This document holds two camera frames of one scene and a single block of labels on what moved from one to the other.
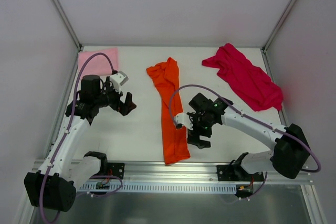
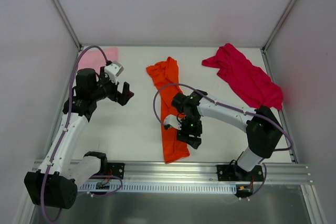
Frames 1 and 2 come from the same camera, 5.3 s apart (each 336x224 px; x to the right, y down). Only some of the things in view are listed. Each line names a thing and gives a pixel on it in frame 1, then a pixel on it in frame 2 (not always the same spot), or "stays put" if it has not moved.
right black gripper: (196, 133) -> (190, 134)
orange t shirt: (165, 76) stays put
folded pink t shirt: (98, 64) stays put
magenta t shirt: (249, 81) stays put
